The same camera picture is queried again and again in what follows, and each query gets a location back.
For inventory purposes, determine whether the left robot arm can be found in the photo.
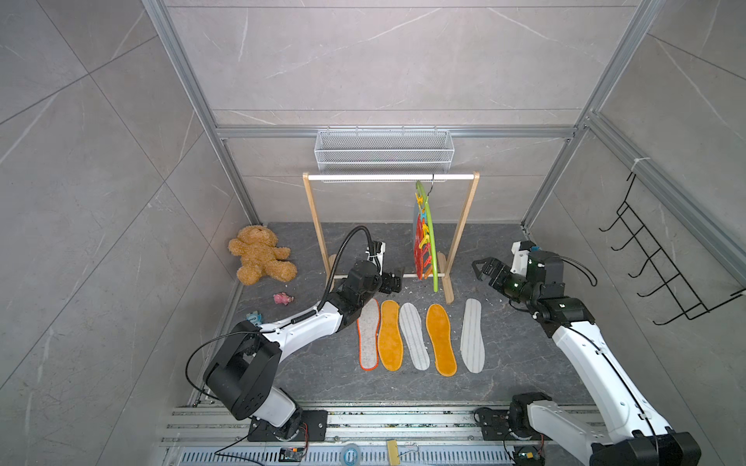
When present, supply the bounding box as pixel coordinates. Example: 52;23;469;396
203;225;401;428

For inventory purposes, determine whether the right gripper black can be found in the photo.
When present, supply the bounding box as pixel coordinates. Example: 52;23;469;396
473;257;538;308

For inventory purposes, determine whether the small blue toy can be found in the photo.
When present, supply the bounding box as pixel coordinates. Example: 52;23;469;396
246;312;263;326

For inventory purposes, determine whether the white wire mesh basket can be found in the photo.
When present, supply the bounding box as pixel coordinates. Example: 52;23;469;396
314;129;455;175

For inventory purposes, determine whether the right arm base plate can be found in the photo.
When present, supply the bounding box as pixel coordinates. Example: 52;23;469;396
473;407;524;441

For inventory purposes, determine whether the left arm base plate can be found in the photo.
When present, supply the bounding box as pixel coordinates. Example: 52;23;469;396
248;409;328;442

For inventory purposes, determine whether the brown teddy bear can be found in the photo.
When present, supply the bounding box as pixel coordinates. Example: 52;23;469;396
228;225;297;285

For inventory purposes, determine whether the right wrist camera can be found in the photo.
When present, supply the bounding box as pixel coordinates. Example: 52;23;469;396
511;240;536;278

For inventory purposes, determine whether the wooden clothes rack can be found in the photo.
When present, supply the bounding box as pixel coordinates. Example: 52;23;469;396
301;170;482;308

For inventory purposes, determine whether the aluminium floor rail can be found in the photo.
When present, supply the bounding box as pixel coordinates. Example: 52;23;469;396
152;402;578;465

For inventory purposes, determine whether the green clip hanger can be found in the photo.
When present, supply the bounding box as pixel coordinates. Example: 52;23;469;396
413;181;439;292

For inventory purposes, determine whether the orange fuzzy insole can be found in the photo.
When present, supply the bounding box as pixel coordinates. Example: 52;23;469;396
425;304;458;377

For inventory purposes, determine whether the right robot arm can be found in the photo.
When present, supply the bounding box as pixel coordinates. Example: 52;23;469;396
472;241;702;465

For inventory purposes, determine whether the black wall hook rack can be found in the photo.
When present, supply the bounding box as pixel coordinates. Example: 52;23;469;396
598;173;745;326

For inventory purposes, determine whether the white striped insole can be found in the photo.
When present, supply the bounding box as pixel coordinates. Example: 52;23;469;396
398;303;431;371
460;298;486;374

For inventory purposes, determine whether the small pink toy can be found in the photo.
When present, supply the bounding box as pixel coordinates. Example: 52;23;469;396
273;292;295;306

